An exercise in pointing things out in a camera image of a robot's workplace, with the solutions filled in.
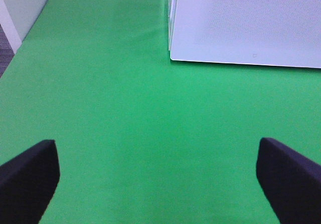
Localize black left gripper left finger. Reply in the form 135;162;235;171
1;140;60;223

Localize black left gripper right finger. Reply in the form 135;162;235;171
256;138;320;223

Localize white microwave door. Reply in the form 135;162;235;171
170;0;320;68

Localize green table cloth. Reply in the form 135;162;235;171
1;0;320;223

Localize white microwave oven body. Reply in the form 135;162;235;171
168;0;177;51

